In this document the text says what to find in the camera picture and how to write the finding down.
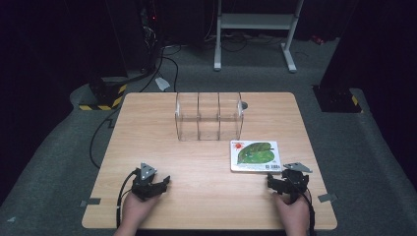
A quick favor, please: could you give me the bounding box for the grey tape strip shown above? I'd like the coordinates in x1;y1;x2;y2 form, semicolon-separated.
80;197;102;207
317;193;338;204

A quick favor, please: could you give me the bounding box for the white metal stand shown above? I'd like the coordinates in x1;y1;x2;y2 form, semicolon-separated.
212;0;305;74

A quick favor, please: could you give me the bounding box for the black floor cable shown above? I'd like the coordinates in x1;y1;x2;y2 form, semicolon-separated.
89;45;180;170

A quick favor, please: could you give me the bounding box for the small red object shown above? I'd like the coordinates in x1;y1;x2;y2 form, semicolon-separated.
310;34;327;46

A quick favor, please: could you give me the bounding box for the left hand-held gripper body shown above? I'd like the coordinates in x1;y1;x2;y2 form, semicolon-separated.
131;162;164;202

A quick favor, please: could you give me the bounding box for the clear acrylic book holder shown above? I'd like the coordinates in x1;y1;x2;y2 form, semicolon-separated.
174;91;245;143

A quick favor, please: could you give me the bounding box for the person's right hand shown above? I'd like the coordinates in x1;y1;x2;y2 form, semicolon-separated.
272;193;311;231

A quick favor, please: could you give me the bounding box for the white book with green leaf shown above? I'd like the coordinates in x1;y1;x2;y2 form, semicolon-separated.
229;140;283;173

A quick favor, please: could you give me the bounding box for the dark equipment rack with wires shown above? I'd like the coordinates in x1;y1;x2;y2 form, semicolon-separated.
139;0;161;74

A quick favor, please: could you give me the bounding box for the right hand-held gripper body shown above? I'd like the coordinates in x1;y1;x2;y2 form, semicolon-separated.
280;162;314;205

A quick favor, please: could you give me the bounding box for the black block with yellow stripes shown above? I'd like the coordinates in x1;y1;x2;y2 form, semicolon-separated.
78;76;129;112
312;85;365;114

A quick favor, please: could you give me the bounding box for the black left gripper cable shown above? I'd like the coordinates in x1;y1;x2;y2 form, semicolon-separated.
115;169;140;229

